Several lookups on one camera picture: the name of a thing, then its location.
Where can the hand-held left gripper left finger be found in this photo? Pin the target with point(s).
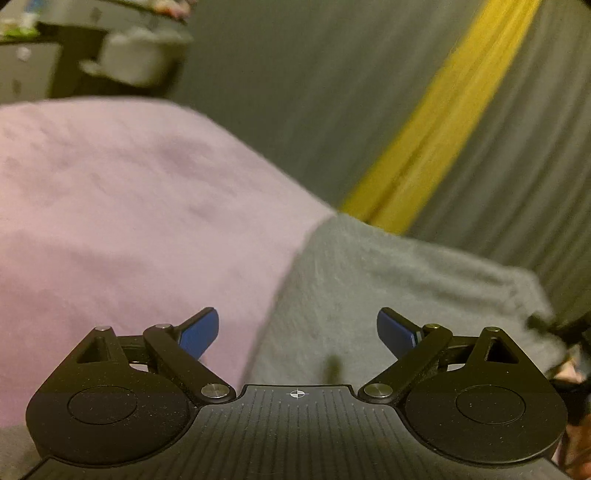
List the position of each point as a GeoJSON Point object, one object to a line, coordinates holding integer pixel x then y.
{"type": "Point", "coordinates": [201, 334]}

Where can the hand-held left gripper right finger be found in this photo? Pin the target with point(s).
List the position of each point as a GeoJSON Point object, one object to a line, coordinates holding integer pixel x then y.
{"type": "Point", "coordinates": [395, 330]}

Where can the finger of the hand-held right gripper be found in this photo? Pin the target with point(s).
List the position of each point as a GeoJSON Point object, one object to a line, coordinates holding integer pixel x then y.
{"type": "Point", "coordinates": [556, 330]}

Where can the grey pants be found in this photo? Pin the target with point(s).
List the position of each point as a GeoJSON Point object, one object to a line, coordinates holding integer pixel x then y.
{"type": "Point", "coordinates": [392, 281]}

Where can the pink bed blanket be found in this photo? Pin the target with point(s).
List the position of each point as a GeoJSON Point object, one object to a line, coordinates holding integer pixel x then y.
{"type": "Point", "coordinates": [129, 221]}

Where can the grey curtain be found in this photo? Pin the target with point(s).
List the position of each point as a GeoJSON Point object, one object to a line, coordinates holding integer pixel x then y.
{"type": "Point", "coordinates": [521, 161]}
{"type": "Point", "coordinates": [323, 92]}

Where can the yellow curtain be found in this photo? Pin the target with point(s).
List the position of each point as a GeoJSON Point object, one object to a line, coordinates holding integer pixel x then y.
{"type": "Point", "coordinates": [443, 124]}

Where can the white fluffy chair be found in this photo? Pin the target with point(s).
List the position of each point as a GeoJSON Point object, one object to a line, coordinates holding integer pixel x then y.
{"type": "Point", "coordinates": [134, 55]}

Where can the grey desk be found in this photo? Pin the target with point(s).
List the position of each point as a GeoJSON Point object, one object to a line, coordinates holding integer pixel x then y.
{"type": "Point", "coordinates": [41, 60]}

